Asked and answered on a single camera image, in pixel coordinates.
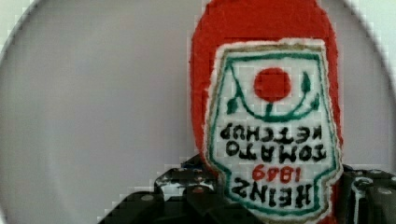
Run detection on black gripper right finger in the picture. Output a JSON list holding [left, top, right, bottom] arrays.
[[335, 165, 396, 224]]

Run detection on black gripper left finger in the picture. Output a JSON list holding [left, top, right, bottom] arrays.
[[98, 155, 262, 224]]

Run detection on red plush ketchup bottle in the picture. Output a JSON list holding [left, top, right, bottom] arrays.
[[190, 0, 343, 224]]

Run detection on grey round plate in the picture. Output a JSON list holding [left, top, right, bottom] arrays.
[[1, 0, 395, 224]]

